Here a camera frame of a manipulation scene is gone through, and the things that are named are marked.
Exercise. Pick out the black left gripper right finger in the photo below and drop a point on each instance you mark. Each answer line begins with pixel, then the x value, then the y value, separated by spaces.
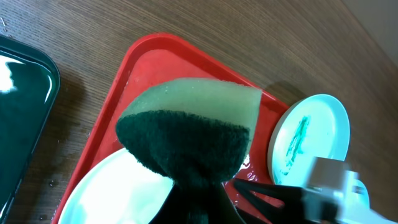
pixel 218 206

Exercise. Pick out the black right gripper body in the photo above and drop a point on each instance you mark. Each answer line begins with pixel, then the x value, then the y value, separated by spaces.
pixel 321 204

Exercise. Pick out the black water tray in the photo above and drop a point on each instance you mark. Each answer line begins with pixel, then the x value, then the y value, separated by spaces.
pixel 30 82

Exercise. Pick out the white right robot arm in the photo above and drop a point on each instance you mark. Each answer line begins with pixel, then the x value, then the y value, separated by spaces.
pixel 336 174

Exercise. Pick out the red serving tray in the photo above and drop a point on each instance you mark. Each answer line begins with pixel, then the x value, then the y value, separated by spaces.
pixel 151 60

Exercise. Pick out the green yellow sponge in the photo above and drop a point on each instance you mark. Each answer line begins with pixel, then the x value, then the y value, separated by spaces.
pixel 196 131

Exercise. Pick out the white plate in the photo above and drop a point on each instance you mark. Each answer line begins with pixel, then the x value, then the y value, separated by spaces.
pixel 119 190
pixel 317 126

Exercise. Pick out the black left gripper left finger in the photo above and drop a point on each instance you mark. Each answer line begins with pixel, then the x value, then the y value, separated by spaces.
pixel 180 207

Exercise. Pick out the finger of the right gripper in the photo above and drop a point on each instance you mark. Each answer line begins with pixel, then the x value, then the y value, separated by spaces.
pixel 291 210

